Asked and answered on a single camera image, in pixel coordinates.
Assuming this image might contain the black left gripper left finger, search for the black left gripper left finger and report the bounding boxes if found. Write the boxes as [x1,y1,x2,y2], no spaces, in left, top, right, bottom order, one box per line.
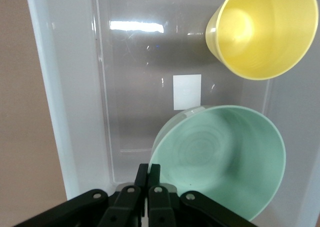
[14,163,149,227]

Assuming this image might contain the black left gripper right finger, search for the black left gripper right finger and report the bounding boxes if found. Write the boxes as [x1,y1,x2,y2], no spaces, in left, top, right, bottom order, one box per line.
[147,163,259,227]

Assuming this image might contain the mint green bowl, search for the mint green bowl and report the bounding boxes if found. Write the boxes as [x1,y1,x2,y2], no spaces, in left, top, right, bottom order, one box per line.
[149,105,287,222]

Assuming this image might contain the yellow plastic cup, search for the yellow plastic cup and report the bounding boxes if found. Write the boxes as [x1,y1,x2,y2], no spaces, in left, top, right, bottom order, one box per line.
[205,0,320,81]

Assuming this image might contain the white paper label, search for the white paper label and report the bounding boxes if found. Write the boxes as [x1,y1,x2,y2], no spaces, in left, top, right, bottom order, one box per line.
[172,74,202,111]

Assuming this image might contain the clear plastic bin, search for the clear plastic bin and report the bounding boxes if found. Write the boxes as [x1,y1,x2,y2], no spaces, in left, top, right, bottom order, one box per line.
[23,0,320,227]

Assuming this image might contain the brown table mat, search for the brown table mat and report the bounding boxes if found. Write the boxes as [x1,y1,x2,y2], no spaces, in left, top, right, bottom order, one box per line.
[0,0,69,227]

